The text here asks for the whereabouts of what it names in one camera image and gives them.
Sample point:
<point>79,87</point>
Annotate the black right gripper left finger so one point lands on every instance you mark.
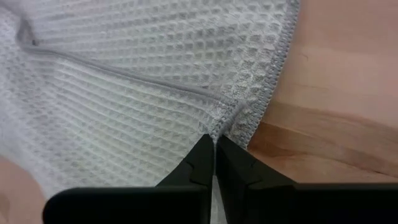
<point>140,205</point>

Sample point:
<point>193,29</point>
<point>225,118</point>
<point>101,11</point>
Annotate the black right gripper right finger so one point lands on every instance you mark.
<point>280,202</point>

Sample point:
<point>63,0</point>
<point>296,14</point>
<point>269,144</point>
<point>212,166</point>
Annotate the grey waffle towel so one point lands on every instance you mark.
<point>124,93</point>

